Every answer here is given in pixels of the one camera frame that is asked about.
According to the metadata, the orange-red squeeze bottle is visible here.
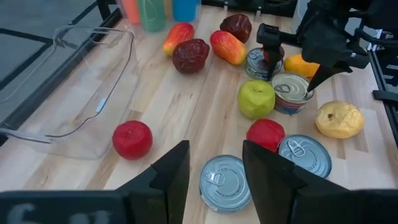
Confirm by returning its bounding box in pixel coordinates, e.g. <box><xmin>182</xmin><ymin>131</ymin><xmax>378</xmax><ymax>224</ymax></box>
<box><xmin>120</xmin><ymin>0</ymin><xmax>141</xmax><ymax>25</ymax></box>

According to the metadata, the green label tin can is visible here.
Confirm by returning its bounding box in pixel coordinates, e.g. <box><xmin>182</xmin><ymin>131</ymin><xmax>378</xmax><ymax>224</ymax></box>
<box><xmin>244</xmin><ymin>47</ymin><xmax>284</xmax><ymax>82</ymax></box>

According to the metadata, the green toy apple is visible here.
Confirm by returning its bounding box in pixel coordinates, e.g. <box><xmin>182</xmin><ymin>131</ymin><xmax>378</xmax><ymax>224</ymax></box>
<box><xmin>238</xmin><ymin>80</ymin><xmax>277</xmax><ymax>120</ymax></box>

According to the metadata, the large dark red toy fruit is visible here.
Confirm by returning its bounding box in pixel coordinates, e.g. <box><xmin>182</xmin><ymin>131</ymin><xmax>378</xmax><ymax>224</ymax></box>
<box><xmin>219</xmin><ymin>13</ymin><xmax>253</xmax><ymax>44</ymax></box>
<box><xmin>171</xmin><ymin>38</ymin><xmax>211</xmax><ymax>75</ymax></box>

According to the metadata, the orange toy fruit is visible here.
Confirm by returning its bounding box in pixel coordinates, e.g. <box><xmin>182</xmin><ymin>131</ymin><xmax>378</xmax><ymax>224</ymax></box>
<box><xmin>283</xmin><ymin>53</ymin><xmax>321</xmax><ymax>78</ymax></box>

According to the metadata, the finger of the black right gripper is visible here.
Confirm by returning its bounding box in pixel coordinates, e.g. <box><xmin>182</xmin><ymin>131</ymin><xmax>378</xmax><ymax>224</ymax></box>
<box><xmin>307</xmin><ymin>60</ymin><xmax>355</xmax><ymax>93</ymax></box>
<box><xmin>256</xmin><ymin>24</ymin><xmax>284</xmax><ymax>80</ymax></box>

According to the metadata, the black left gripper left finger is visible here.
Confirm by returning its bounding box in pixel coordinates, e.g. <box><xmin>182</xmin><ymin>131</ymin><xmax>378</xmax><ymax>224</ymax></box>
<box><xmin>116</xmin><ymin>139</ymin><xmax>191</xmax><ymax>224</ymax></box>

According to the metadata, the blue squeeze bottle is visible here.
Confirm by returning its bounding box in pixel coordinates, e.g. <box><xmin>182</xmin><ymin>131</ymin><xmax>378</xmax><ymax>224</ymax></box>
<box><xmin>172</xmin><ymin>0</ymin><xmax>201</xmax><ymax>22</ymax></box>

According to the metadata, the yellow squeeze bottle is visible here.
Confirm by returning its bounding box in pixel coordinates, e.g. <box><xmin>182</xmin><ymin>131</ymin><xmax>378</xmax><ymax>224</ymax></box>
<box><xmin>163</xmin><ymin>0</ymin><xmax>175</xmax><ymax>18</ymax></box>

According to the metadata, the clear plastic fruit bin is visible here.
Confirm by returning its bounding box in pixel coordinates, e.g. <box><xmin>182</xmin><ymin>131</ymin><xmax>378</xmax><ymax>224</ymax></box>
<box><xmin>0</xmin><ymin>24</ymin><xmax>135</xmax><ymax>160</ymax></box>

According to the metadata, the red yellow toy mango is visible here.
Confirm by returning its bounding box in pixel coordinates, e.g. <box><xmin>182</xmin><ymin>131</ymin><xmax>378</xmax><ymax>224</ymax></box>
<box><xmin>210</xmin><ymin>30</ymin><xmax>248</xmax><ymax>66</ymax></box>
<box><xmin>162</xmin><ymin>21</ymin><xmax>196</xmax><ymax>57</ymax></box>

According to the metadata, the yellow toy pear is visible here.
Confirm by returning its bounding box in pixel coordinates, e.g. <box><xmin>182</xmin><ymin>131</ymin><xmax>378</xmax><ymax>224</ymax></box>
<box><xmin>315</xmin><ymin>100</ymin><xmax>366</xmax><ymax>140</ymax></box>

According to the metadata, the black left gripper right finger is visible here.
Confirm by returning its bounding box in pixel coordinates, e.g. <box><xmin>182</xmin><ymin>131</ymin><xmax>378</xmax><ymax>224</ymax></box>
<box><xmin>242</xmin><ymin>139</ymin><xmax>309</xmax><ymax>224</ymax></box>

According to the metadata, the green squeeze bottle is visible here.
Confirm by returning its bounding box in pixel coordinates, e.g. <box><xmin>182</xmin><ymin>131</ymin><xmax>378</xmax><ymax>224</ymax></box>
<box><xmin>136</xmin><ymin>0</ymin><xmax>167</xmax><ymax>32</ymax></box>

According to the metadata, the plain silver tin can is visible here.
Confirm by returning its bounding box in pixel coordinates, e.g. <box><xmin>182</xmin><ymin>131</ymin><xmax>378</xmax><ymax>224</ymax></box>
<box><xmin>198</xmin><ymin>154</ymin><xmax>252</xmax><ymax>214</ymax></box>

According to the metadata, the red round toy fruit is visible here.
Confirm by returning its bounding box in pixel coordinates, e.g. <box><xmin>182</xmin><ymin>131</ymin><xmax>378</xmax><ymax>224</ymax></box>
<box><xmin>111</xmin><ymin>120</ymin><xmax>154</xmax><ymax>161</ymax></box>
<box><xmin>246</xmin><ymin>118</ymin><xmax>286</xmax><ymax>153</ymax></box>

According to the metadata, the blue red label tin can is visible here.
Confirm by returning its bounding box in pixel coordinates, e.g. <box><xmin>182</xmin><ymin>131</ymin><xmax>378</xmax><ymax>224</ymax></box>
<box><xmin>271</xmin><ymin>72</ymin><xmax>315</xmax><ymax>116</ymax></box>

